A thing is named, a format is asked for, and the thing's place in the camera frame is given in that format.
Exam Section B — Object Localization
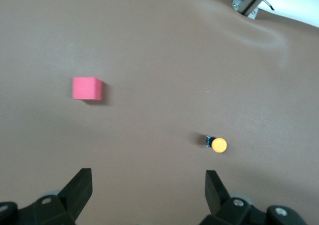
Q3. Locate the yellow push button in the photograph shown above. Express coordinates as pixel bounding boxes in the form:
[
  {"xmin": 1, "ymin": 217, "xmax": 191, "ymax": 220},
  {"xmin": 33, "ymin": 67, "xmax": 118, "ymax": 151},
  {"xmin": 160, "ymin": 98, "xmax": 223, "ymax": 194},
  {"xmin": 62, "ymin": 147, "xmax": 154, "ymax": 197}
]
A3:
[{"xmin": 205, "ymin": 134, "xmax": 228, "ymax": 154}]

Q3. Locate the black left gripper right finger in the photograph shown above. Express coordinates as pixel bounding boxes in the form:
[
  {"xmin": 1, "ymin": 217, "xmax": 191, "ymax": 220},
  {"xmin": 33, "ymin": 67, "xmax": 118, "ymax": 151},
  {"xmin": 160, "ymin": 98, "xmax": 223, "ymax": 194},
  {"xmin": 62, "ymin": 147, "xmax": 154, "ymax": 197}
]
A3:
[{"xmin": 201, "ymin": 170, "xmax": 307, "ymax": 225}]

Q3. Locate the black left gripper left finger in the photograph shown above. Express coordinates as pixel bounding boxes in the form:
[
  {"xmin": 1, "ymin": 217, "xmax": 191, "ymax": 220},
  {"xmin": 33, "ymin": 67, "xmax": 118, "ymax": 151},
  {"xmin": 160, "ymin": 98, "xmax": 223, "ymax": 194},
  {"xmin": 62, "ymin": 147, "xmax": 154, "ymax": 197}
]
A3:
[{"xmin": 0, "ymin": 168, "xmax": 93, "ymax": 225}]

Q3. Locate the pink foam cube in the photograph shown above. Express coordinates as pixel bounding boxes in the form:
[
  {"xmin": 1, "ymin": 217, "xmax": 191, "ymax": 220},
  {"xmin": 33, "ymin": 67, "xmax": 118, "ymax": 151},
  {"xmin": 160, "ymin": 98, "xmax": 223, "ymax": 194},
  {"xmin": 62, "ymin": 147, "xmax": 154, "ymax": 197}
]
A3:
[{"xmin": 71, "ymin": 76, "xmax": 104, "ymax": 102}]

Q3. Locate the brown table mat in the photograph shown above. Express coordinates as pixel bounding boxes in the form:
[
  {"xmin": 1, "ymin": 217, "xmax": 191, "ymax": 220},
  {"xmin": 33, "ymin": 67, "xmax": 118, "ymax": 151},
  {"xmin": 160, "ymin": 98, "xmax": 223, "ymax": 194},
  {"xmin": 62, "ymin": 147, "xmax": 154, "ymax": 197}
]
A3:
[{"xmin": 0, "ymin": 0, "xmax": 319, "ymax": 225}]

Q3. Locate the black floor cable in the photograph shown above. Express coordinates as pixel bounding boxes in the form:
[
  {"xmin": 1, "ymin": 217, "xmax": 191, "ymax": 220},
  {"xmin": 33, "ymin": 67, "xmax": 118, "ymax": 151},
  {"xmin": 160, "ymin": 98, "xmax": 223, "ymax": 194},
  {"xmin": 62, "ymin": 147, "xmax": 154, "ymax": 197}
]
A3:
[{"xmin": 261, "ymin": 0, "xmax": 275, "ymax": 11}]

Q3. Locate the metal clamp bracket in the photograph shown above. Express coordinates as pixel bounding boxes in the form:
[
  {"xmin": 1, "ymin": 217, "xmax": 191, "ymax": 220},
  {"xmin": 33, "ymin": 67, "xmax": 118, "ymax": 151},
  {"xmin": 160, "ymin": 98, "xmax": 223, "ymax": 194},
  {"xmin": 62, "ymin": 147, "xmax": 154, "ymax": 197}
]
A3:
[{"xmin": 231, "ymin": 0, "xmax": 260, "ymax": 19}]

